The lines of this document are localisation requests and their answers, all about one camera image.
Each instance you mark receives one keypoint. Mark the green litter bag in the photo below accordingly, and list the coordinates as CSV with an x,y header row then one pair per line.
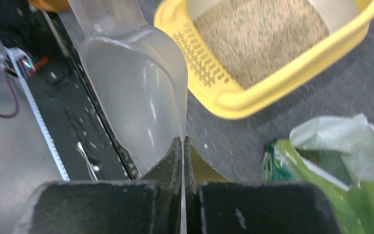
x,y
337,155

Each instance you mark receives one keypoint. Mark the yellow litter box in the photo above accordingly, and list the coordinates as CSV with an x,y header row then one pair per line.
x,y
243,55

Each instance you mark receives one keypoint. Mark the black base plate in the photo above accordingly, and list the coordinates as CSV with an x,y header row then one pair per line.
x,y
62,91

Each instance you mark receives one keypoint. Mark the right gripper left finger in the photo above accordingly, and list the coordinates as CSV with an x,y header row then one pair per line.
x,y
150,205

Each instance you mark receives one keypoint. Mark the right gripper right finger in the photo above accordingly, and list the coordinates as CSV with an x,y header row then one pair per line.
x,y
215,206

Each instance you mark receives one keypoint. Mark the slotted cable duct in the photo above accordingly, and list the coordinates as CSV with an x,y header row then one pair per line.
x,y
24,69

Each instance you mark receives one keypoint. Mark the clear plastic tube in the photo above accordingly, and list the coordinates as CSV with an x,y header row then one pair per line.
x,y
139,76

